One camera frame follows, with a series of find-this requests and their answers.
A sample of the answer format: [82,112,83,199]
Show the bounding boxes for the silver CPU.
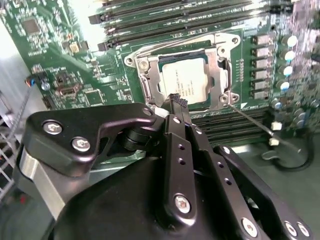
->
[159,49,213,105]

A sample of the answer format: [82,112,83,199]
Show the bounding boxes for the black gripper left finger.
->
[14,93,198,221]

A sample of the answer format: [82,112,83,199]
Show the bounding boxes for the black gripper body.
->
[53,157,242,240]

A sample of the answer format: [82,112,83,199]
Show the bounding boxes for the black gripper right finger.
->
[178,94,316,240]

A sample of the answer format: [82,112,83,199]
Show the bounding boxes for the metal socket cover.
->
[136,44,232,111]

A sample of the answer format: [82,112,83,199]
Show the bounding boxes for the metal locking lever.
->
[128,36,216,57]
[224,102,303,154]

